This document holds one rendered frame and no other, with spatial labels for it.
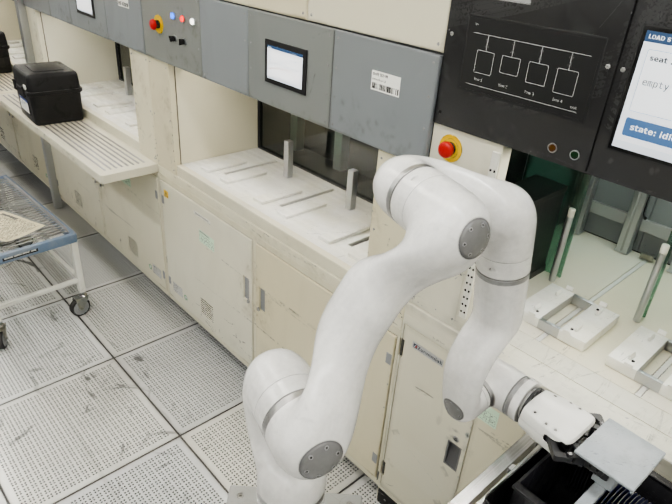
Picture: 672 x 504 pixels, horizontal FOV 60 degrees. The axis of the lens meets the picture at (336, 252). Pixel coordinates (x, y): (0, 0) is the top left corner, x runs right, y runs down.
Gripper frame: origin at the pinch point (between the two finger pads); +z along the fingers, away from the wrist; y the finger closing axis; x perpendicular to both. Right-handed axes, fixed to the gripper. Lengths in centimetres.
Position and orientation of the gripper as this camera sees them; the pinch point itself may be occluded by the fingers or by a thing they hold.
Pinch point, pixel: (610, 458)
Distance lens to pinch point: 112.9
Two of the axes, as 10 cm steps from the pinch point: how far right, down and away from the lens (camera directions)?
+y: -7.6, 2.8, -5.9
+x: 0.6, -8.7, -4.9
